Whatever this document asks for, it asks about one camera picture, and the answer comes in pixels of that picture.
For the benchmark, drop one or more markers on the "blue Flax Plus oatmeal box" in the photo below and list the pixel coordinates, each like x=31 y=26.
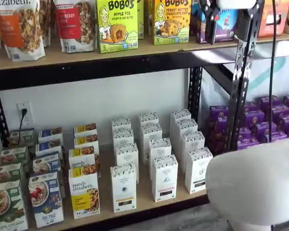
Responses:
x=50 y=133
x=45 y=199
x=47 y=163
x=48 y=146

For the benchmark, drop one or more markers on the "orange granola bag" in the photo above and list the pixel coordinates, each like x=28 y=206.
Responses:
x=21 y=29

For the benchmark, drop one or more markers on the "purple blue snack box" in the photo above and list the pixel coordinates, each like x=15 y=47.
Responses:
x=225 y=26

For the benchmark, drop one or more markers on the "orange snack box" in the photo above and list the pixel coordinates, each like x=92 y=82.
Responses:
x=265 y=26

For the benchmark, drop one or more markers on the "long wooden shelf board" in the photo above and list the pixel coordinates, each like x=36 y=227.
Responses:
x=62 y=57

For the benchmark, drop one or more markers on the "white box yellow strip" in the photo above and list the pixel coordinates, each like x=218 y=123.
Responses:
x=123 y=187
x=126 y=154
x=122 y=138
x=121 y=123

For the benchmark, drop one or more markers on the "yellow Bobo's peanut butter box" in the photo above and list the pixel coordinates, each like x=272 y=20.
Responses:
x=172 y=21

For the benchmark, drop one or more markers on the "red granola bag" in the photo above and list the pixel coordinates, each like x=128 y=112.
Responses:
x=77 y=26

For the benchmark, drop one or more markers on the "short wooden shelf board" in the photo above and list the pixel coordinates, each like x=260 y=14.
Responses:
x=286 y=36

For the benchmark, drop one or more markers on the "black metal rack frame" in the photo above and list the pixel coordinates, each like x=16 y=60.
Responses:
x=62 y=77

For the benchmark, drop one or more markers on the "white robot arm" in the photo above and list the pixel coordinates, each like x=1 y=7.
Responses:
x=255 y=180

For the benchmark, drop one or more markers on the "green oatmeal box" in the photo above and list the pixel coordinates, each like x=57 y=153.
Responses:
x=13 y=156
x=4 y=173
x=26 y=138
x=7 y=204

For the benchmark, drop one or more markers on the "green Bobo's apple pie box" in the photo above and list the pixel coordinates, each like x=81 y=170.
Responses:
x=116 y=26

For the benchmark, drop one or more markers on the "white yellow Purely Elizabeth box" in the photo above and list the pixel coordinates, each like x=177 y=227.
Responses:
x=83 y=192
x=80 y=158
x=86 y=140
x=85 y=128

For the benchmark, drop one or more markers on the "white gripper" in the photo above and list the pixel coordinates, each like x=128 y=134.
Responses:
x=236 y=3

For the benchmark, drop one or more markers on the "white box black strip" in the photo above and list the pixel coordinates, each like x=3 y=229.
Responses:
x=180 y=115
x=186 y=127
x=193 y=142
x=198 y=170

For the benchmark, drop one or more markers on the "white granola bag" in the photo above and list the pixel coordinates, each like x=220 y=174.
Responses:
x=47 y=21

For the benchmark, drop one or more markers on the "white wall outlet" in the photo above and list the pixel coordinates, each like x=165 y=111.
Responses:
x=29 y=108

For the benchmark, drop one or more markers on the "wooden shelf board under boxes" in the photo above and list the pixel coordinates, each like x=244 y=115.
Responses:
x=144 y=192

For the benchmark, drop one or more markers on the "white sheet teal print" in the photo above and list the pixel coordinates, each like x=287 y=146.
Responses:
x=260 y=72

